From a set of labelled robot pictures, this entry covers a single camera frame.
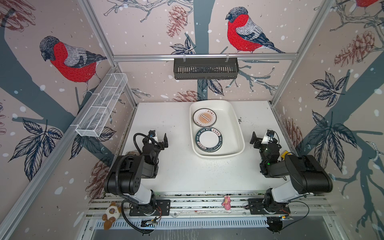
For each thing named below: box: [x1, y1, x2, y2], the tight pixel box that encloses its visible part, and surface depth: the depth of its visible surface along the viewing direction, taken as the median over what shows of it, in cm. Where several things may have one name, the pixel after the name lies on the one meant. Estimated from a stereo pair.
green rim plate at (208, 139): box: [195, 127, 223, 153], surface depth 99 cm
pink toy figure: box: [221, 195, 231, 211], surface depth 75 cm
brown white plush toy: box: [102, 202, 121, 231], surface depth 71 cm
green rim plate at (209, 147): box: [195, 142, 223, 153], surface depth 95 cm
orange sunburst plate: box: [192, 108, 217, 127], surface depth 113 cm
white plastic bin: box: [189, 100, 246, 159], surface depth 104 cm
